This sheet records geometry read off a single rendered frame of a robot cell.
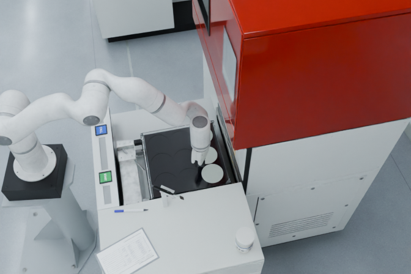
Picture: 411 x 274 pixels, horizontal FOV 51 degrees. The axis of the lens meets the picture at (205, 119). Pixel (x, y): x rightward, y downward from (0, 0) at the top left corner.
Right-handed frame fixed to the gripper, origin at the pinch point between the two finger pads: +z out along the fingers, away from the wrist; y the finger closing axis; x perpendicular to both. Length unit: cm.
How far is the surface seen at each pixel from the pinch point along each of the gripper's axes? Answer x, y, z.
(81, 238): -64, 34, 76
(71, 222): -64, 34, 53
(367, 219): 91, -54, 93
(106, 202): -28.2, 35.2, -3.1
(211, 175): 6.4, 2.6, 2.6
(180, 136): -16.0, -11.4, 2.6
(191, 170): -3.0, 4.2, 2.7
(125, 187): -27.7, 22.9, 4.5
